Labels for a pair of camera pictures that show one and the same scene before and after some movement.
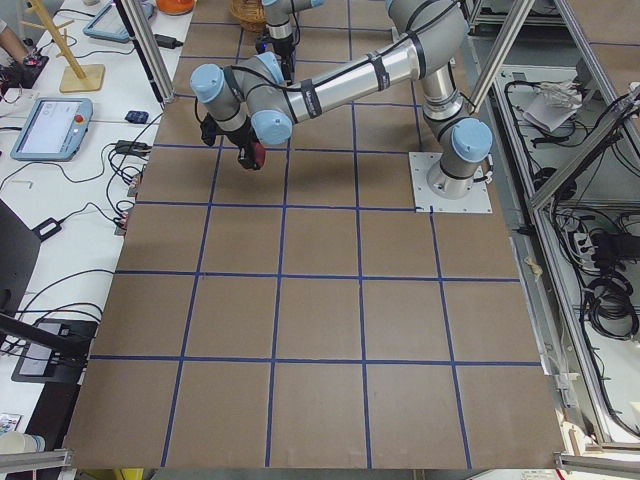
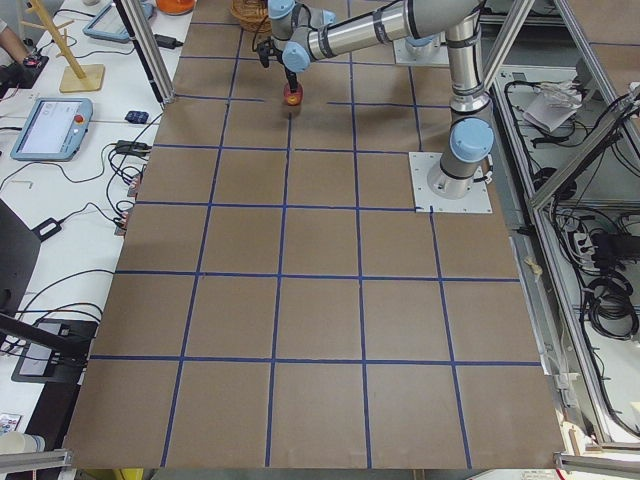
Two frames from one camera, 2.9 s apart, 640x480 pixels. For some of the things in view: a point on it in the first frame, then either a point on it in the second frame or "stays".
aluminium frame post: (150, 47) stays
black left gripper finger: (247, 156) → (292, 81)
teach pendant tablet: (55, 130) stays
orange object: (176, 7) stays
